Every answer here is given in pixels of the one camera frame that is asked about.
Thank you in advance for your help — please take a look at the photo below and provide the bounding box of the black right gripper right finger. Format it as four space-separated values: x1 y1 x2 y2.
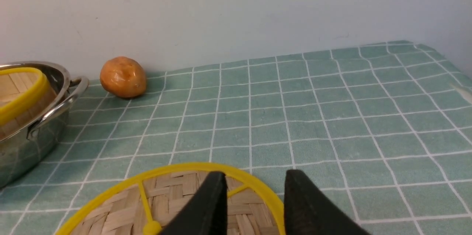
284 169 369 235

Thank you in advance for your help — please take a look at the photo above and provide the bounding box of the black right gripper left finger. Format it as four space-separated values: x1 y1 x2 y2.
159 171 228 235

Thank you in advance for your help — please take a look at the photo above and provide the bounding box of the woven bamboo lid yellow rim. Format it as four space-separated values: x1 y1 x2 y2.
57 162 285 235

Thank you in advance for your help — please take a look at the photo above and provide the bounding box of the bamboo steamer basket yellow rim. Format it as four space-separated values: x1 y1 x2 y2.
0 67 57 140

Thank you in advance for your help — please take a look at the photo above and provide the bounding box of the stainless steel pot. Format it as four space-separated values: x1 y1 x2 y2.
0 61 89 187

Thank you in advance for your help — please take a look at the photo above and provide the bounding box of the green checkered tablecloth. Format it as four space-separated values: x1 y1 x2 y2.
1 41 472 235

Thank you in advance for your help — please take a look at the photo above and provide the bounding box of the brown potato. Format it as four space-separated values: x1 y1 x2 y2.
100 56 147 99

